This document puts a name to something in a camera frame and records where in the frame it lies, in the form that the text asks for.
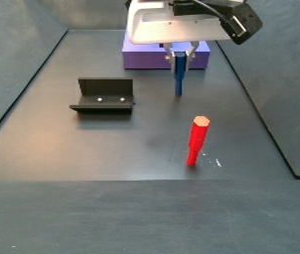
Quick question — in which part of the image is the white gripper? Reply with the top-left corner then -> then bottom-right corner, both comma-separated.
126,0 -> 229,64

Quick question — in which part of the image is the blue peg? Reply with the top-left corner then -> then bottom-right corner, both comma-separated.
174,53 -> 186,96

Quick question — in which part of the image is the purple base board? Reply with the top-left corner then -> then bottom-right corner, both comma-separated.
122,37 -> 212,69

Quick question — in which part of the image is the red peg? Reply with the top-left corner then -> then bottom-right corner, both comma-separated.
188,115 -> 211,167

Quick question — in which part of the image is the black camera cable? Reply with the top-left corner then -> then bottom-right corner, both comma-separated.
192,0 -> 248,37

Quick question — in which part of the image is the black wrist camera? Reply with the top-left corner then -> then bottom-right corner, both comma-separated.
172,0 -> 263,45

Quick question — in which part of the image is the black angle bracket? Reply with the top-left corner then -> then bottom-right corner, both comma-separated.
70,77 -> 134,113

